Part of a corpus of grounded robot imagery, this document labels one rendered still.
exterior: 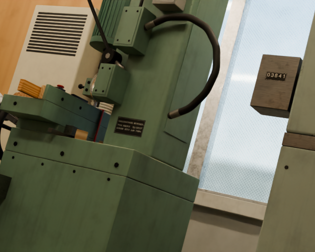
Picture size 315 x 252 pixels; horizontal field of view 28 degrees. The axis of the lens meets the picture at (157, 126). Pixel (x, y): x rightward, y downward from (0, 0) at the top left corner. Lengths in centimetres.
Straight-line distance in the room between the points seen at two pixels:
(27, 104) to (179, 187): 61
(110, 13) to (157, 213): 80
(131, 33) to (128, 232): 67
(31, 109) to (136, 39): 43
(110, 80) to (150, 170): 34
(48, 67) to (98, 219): 215
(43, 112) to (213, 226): 157
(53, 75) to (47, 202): 191
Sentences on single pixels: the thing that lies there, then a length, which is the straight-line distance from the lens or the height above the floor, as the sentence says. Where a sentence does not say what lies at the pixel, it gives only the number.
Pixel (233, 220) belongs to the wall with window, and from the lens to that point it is 343.
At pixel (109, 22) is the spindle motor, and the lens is 242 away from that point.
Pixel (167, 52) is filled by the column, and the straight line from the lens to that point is 217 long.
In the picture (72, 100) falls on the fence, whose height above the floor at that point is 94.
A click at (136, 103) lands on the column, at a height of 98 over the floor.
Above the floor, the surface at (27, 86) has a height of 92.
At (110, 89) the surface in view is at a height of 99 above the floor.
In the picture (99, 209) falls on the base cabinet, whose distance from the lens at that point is 200.
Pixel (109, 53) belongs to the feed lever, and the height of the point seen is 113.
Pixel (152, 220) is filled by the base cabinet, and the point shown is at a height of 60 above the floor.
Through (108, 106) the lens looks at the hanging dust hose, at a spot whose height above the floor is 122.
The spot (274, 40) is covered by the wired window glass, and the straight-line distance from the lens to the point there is 373.
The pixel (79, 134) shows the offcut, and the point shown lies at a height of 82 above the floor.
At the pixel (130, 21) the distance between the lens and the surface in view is 220.
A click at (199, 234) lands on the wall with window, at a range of 350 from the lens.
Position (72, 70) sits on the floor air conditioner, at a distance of 389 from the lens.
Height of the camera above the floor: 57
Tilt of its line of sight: 9 degrees up
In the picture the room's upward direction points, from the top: 16 degrees clockwise
